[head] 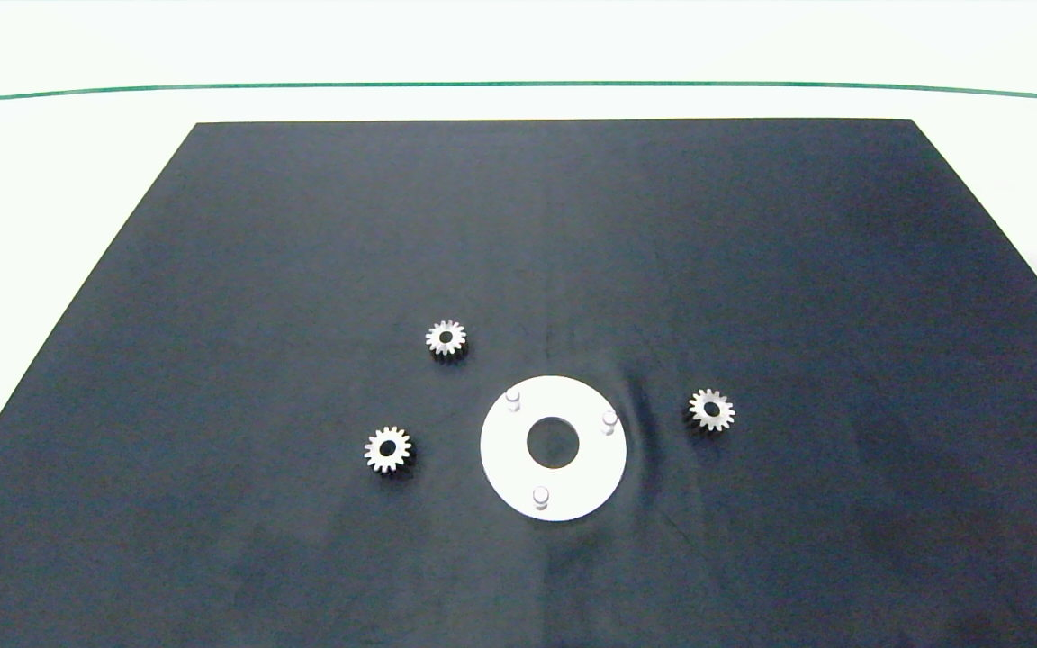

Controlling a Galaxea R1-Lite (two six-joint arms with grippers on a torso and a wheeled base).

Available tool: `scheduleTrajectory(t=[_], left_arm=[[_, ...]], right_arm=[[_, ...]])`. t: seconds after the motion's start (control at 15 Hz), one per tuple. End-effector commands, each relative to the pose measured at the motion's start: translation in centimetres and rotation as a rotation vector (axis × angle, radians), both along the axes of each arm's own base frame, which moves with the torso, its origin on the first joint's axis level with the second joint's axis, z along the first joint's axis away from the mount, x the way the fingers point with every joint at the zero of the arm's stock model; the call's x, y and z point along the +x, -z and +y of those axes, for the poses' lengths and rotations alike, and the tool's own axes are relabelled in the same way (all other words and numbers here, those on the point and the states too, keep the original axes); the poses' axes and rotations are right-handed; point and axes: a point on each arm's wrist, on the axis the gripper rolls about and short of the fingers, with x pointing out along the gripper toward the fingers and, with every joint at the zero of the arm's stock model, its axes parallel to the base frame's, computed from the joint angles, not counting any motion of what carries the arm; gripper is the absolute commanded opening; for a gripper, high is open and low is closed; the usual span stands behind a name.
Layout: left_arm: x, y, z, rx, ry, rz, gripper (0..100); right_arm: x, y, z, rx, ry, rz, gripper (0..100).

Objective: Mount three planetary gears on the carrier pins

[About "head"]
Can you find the small steel planetary gear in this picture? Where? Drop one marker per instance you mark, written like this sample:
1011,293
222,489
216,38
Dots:
375,449
434,339
700,411

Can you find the black mat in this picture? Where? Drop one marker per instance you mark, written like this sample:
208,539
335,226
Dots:
212,315

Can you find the round white plate with pins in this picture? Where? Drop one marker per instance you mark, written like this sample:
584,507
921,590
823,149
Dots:
505,459

